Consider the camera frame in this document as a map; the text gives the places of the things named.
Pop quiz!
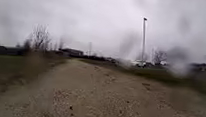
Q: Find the dark low building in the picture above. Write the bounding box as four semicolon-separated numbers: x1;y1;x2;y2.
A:
56;46;85;59

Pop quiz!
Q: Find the brown gravel dirt track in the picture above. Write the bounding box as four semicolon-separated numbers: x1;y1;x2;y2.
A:
0;54;206;117

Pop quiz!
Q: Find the tall pale light pole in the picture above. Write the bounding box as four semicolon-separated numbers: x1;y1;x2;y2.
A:
140;16;149;68

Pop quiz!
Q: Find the bare leafless tree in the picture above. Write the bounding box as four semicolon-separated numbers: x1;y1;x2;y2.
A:
26;22;53;54
152;49;168;67

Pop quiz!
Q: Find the green grass field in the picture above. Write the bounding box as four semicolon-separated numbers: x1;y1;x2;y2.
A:
0;52;71;100
79;58;206;97

